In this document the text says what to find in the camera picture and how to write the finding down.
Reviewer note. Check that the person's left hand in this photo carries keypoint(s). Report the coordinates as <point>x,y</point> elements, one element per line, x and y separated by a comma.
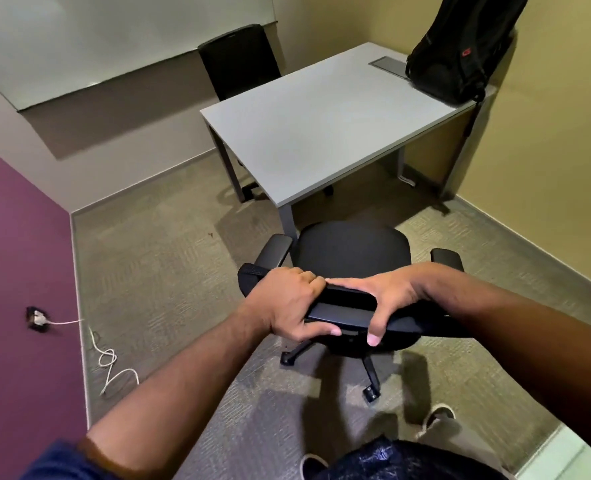
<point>280,302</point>

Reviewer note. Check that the person's right hand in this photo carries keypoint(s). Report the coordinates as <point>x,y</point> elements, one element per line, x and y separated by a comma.
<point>398,289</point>

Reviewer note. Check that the person's left thumb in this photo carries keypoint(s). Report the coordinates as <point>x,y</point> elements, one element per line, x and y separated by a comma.
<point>320,331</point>

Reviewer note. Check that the person's right thumb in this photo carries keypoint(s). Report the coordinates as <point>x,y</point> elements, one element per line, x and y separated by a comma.
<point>378,327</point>

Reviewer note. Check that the black office chair with armrests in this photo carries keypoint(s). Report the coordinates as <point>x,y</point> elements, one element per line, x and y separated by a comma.
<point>350,249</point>

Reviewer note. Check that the person's left forearm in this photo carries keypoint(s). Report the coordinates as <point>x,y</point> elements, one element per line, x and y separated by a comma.
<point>175,389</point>

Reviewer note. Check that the person's right forearm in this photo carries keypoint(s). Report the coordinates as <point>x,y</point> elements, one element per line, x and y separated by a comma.
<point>525,339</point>

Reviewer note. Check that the person's right shoe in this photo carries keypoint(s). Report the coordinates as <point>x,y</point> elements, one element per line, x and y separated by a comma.
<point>438,413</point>

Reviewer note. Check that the person's shoe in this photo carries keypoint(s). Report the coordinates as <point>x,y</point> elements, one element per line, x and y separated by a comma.
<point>438,413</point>
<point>311,467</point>

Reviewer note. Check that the person's left shoe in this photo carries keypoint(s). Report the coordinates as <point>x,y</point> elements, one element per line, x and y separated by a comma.
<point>311,467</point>

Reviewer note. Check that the dark patterned shirt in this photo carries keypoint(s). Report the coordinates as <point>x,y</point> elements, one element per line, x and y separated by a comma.
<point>400,462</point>

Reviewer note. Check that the beige trousers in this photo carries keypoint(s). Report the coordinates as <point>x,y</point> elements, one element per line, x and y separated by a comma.
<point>468,444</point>

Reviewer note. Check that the grey table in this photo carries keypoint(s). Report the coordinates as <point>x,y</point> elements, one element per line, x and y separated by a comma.
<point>325,124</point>

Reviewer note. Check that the black mesh-back chair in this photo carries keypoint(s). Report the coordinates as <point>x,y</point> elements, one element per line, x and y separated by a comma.
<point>238,62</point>

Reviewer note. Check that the black backpack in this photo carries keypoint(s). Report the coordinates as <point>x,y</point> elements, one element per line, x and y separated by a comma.
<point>460,49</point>

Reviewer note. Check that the blue shirt sleeve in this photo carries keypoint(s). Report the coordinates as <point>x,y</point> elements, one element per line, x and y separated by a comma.
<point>60,464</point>

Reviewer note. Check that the white whiteboard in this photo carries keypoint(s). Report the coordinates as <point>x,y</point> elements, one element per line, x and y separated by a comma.
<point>100,39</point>

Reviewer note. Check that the black wall socket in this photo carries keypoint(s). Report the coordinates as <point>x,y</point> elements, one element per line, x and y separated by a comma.
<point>31,317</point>

